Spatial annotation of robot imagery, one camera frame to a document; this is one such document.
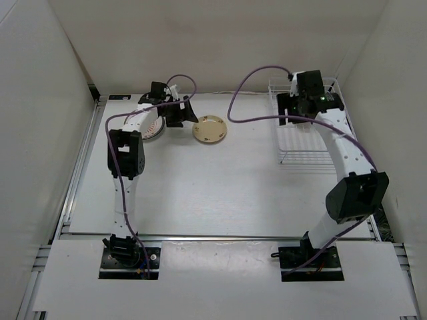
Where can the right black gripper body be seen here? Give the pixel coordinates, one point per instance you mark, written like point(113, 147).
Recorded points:
point(299, 98)

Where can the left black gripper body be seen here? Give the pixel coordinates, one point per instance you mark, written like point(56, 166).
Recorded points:
point(165, 109)

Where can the white plate orange sunburst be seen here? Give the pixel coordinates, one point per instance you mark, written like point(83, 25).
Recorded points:
point(154, 129)

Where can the beige plate front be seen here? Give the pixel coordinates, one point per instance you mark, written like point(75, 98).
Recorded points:
point(210, 129)

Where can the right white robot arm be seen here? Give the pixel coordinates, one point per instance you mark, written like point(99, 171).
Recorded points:
point(360, 188)

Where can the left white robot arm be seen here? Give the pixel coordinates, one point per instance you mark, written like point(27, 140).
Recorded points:
point(126, 161)

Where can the white front cover board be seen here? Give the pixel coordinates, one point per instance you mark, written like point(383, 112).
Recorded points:
point(223, 281)

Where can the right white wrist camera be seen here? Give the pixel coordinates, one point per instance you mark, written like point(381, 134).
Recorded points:
point(293, 78)

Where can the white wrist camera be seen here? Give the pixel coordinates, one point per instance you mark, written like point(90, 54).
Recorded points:
point(172, 91)
point(293, 78)

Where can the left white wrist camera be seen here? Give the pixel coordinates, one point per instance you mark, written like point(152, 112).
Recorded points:
point(172, 91)

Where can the white wire dish rack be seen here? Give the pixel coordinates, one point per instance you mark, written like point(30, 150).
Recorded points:
point(299, 147)

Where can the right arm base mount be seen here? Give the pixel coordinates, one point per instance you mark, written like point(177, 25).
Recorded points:
point(326, 267)

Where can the aluminium frame rail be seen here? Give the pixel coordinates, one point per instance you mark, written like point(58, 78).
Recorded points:
point(157, 238)

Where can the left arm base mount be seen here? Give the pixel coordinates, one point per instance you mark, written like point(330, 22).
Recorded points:
point(139, 269)

